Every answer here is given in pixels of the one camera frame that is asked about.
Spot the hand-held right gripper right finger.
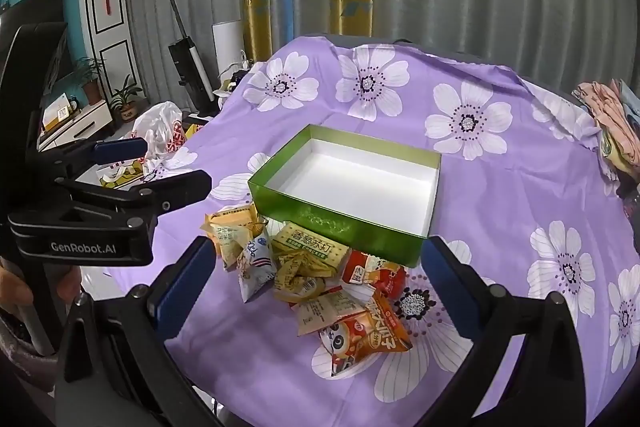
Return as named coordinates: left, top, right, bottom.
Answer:
left=420, top=234, right=588, bottom=427

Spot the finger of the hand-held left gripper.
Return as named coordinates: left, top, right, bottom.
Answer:
left=52, top=169, right=213, bottom=230
left=27, top=135, right=150, bottom=182

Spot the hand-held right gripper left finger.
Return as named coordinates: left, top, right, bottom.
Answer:
left=60, top=234, right=221, bottom=427

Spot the pale yellow snack packet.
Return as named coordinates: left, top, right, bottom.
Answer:
left=215, top=227, right=257, bottom=272

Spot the white blue snack packet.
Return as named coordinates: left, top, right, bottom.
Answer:
left=235, top=234, right=278, bottom=303

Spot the red snack packet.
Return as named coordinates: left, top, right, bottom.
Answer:
left=340, top=249, right=408, bottom=300

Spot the orange cartoon snack packet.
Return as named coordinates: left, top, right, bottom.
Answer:
left=320, top=292, right=413, bottom=378

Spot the beige snack packet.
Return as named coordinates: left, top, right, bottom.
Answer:
left=295, top=287, right=368, bottom=338

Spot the green cardboard box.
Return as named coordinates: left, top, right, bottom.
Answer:
left=247, top=123, right=442, bottom=268

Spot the soda cracker packet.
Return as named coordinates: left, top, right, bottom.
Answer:
left=270, top=222, right=348, bottom=265

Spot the person's left forearm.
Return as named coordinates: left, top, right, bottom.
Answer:
left=0, top=307, right=56, bottom=408

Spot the person's left hand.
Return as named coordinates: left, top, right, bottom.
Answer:
left=0, top=254, right=83, bottom=323

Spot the yellow white carton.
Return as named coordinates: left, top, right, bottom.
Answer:
left=97, top=159, right=148, bottom=188

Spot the white television cabinet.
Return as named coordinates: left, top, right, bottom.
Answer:
left=37, top=99, right=113, bottom=152

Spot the white red plastic bag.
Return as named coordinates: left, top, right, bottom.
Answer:
left=131, top=102, right=188, bottom=172

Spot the potted plant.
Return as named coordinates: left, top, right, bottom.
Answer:
left=75, top=56, right=107, bottom=106
left=110, top=76, right=144, bottom=120

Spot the yellow box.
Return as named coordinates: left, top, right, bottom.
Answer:
left=41, top=92, right=72, bottom=132

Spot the purple floral tablecloth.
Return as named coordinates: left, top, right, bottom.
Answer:
left=107, top=34, right=640, bottom=427

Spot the upright vacuum cleaner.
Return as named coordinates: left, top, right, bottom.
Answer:
left=149, top=0, right=221, bottom=115

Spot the white air purifier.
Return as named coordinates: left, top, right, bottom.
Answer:
left=212, top=21, right=246, bottom=78

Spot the black television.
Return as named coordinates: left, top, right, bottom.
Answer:
left=0, top=0, right=65, bottom=58

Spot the pile of folded clothes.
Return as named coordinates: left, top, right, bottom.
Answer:
left=572, top=79, right=640, bottom=188

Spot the light blue garment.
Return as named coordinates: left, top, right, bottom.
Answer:
left=617, top=79, right=640, bottom=142

